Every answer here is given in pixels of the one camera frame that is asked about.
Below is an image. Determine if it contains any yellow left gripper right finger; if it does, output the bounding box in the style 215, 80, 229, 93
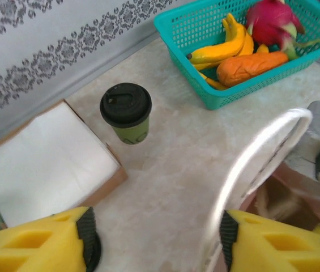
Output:
219, 209, 320, 272

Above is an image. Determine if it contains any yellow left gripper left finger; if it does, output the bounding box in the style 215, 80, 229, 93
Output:
0, 206, 103, 272

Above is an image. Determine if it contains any white paper bag red print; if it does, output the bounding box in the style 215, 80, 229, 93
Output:
200, 107, 320, 272

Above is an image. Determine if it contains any white paper napkin stack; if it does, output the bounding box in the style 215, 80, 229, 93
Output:
0, 101, 121, 229

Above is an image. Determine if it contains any green paper coffee cup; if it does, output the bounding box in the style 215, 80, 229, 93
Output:
111, 116, 151, 146

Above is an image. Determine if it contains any teal plastic basket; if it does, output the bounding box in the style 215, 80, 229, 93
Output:
153, 0, 320, 111

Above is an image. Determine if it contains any orange toy carrot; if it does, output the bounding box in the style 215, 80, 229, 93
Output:
215, 50, 289, 88

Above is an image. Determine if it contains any pink toy dragon fruit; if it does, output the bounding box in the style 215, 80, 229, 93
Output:
244, 0, 320, 62

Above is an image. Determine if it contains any yellow toy banana bunch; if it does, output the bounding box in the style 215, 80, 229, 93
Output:
186, 12, 271, 91

